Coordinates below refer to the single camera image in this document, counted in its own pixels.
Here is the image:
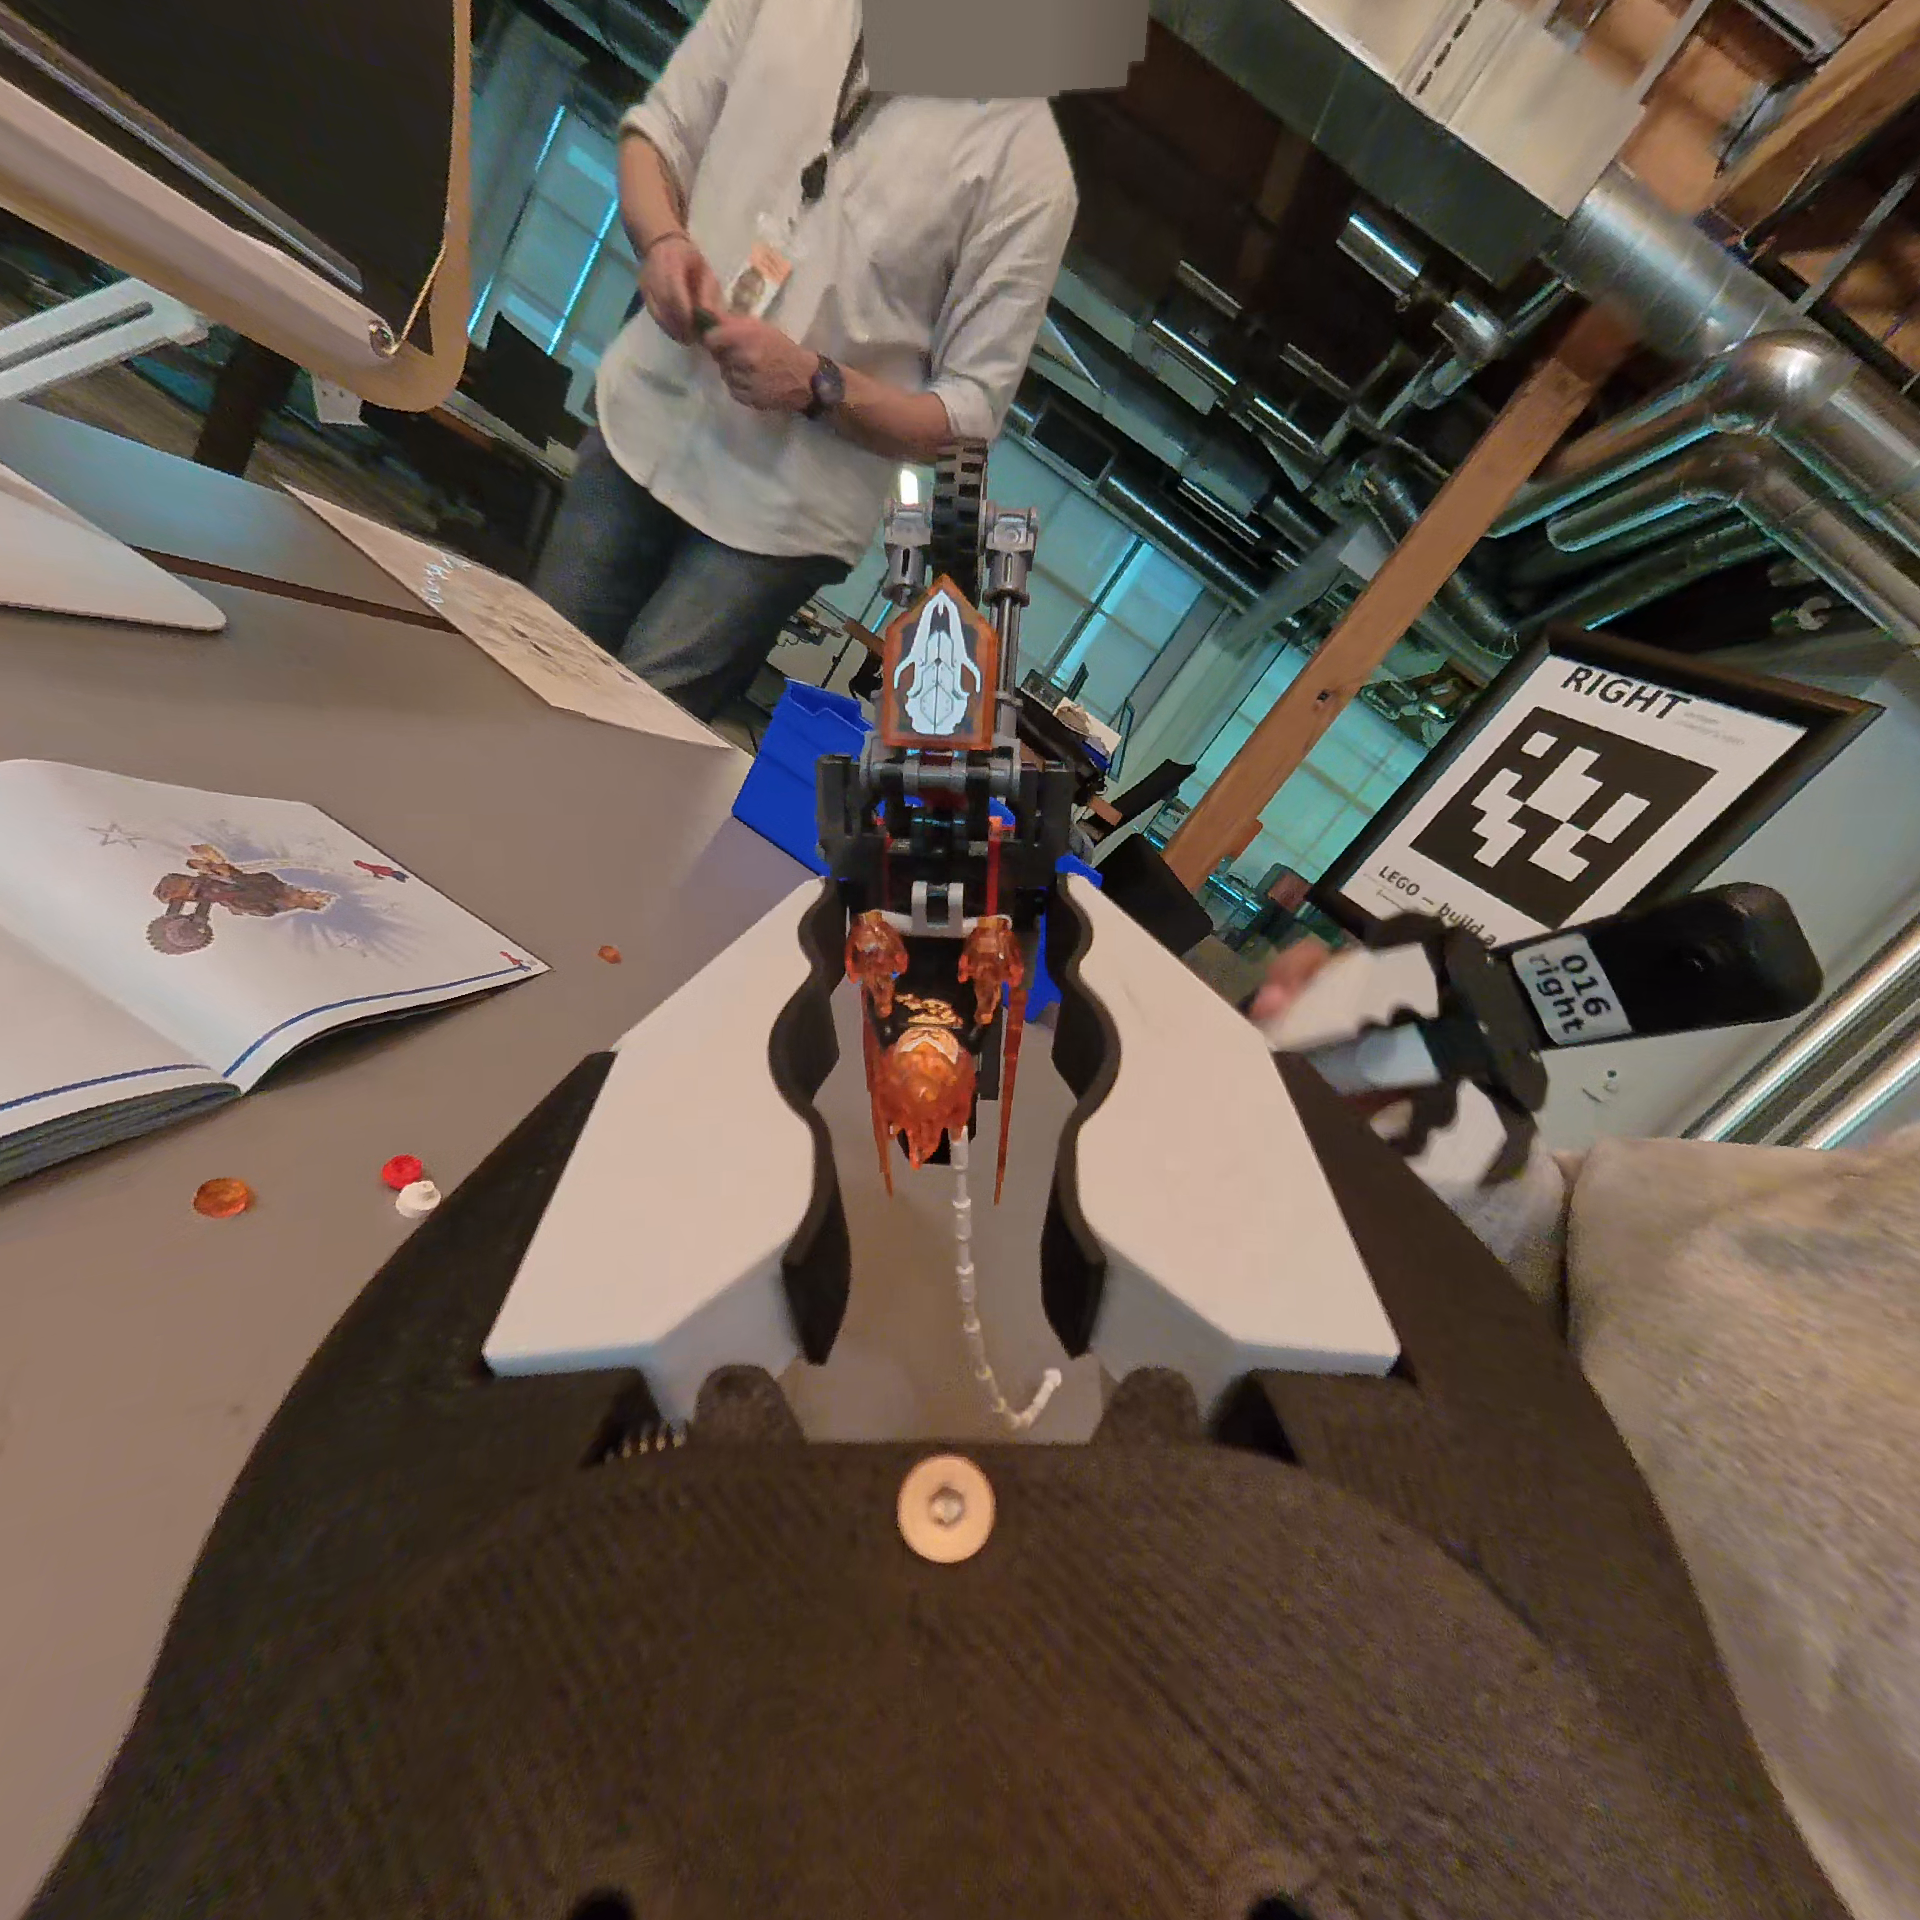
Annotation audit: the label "silver metal rails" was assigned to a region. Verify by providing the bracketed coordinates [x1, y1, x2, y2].
[1681, 959, 1920, 1150]

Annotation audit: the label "printed paper sheet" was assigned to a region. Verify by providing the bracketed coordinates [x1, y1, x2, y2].
[285, 481, 735, 752]

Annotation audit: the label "person's right forearm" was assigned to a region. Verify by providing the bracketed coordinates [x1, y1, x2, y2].
[1417, 1118, 1574, 1313]

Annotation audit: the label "silver ventilation duct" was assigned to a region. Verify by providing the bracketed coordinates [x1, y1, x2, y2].
[1171, 0, 1920, 646]

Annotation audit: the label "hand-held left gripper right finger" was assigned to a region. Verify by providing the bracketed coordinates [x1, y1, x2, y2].
[1038, 872, 1402, 1439]

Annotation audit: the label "person's right hand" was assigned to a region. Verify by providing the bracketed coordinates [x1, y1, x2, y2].
[1246, 941, 1338, 1029]

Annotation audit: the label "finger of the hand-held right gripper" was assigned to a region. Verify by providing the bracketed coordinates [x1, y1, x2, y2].
[1323, 1023, 1445, 1096]
[1263, 944, 1449, 1055]

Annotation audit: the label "wooden post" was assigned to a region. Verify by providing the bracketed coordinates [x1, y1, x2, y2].
[1162, 293, 1644, 887]

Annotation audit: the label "lego motorcycle model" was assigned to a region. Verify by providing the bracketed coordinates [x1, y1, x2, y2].
[815, 439, 1085, 1427]

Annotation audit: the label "framed tag sign on stand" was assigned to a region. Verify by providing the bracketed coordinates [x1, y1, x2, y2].
[1311, 630, 1884, 963]

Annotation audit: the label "blue plastic bin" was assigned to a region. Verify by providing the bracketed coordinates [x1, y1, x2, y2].
[731, 678, 1114, 1009]

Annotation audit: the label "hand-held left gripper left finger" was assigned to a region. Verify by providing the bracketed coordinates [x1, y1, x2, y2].
[482, 872, 857, 1420]

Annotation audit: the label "lego instruction booklet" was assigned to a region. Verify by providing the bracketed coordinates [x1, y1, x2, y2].
[0, 757, 548, 1185]

